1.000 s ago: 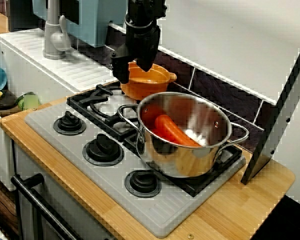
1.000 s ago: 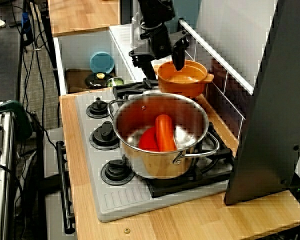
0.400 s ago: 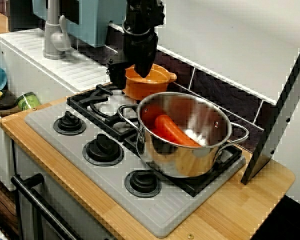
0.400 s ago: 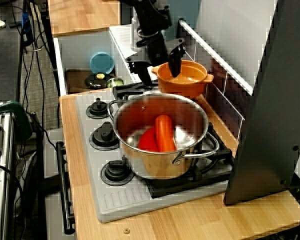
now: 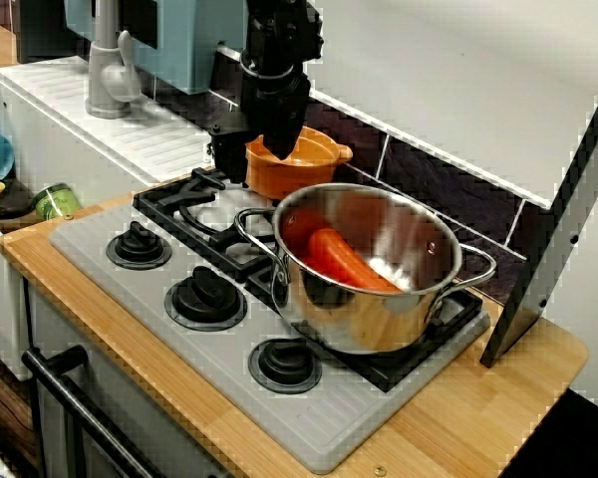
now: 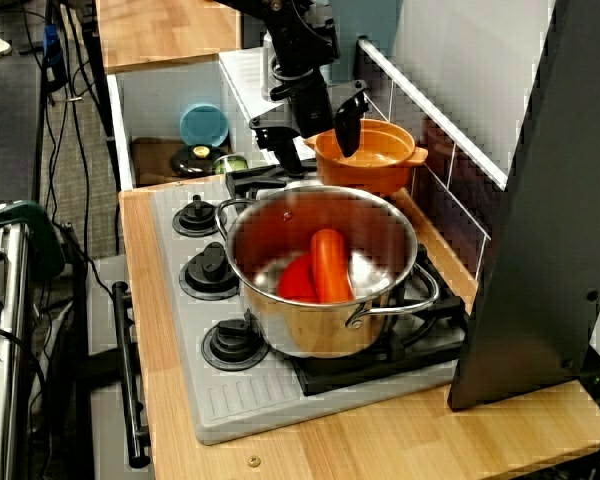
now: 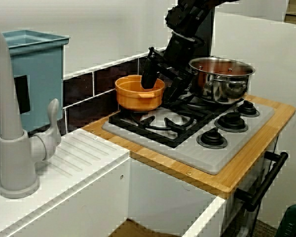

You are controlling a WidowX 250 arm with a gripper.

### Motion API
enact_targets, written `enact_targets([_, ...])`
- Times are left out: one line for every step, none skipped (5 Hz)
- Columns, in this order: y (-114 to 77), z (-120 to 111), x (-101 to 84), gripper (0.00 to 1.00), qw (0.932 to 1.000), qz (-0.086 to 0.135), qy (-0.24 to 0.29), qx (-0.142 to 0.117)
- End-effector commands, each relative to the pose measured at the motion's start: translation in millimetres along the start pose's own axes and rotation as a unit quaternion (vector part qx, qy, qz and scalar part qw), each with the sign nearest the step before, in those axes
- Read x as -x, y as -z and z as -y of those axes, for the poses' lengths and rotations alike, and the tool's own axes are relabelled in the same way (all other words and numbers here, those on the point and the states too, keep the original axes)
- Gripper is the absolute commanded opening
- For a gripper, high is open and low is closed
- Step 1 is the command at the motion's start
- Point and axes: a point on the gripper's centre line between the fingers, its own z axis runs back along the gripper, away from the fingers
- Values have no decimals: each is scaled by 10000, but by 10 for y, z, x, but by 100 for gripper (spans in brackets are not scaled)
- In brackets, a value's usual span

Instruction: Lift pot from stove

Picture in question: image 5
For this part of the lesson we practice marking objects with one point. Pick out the stainless steel pot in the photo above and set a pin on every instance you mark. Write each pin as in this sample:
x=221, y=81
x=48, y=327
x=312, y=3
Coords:
x=369, y=323

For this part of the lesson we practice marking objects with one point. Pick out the black lid yellow knob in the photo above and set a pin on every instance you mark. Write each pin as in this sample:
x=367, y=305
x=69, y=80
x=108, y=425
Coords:
x=10, y=204

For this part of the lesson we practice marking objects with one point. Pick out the black stove knob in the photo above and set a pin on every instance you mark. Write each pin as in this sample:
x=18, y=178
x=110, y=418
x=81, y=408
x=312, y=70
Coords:
x=285, y=366
x=138, y=246
x=205, y=299

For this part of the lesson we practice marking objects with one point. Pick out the blue toy microwave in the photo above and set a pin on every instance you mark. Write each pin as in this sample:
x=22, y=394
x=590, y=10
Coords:
x=189, y=40

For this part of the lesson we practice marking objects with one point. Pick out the orange plastic toy pot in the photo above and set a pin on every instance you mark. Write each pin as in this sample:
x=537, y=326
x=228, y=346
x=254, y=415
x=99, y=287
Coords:
x=299, y=174

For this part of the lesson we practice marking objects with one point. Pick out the white toy sink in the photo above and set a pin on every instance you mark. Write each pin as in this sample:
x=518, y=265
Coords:
x=80, y=139

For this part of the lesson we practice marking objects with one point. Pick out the dark tiled backsplash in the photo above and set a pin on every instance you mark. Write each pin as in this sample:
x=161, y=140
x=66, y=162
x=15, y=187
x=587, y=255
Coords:
x=428, y=174

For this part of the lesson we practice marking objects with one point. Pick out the red toy vegetable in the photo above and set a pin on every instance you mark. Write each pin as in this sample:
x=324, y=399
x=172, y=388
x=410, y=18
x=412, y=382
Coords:
x=311, y=266

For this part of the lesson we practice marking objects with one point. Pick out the white oven front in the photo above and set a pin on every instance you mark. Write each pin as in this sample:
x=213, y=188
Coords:
x=129, y=388

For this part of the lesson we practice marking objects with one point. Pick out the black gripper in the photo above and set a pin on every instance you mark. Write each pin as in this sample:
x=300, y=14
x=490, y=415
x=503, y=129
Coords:
x=274, y=102

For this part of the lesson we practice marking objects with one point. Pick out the green can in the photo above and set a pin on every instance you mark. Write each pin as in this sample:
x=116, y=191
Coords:
x=57, y=201

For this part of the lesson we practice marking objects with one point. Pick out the grey toy faucet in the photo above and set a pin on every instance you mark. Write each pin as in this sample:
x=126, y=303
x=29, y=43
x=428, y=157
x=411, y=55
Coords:
x=104, y=74

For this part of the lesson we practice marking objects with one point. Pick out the black side panel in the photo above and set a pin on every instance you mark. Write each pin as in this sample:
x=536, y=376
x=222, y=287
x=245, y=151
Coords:
x=543, y=249

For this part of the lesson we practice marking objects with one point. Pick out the white backsplash ledge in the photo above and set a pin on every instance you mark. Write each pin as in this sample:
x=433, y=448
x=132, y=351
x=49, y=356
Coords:
x=428, y=139

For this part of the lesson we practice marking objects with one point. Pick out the orange toy carrot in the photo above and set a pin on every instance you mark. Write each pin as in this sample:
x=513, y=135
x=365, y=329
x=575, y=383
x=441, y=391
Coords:
x=344, y=259

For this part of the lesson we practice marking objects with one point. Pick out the grey toy stove panel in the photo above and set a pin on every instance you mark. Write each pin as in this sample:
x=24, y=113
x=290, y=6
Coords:
x=329, y=423

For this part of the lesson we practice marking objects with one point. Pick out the wooden kitchen countertop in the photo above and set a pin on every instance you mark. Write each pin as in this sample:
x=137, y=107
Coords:
x=453, y=413

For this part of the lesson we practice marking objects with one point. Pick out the black stove grate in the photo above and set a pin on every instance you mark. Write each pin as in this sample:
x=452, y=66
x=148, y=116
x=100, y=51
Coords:
x=179, y=204

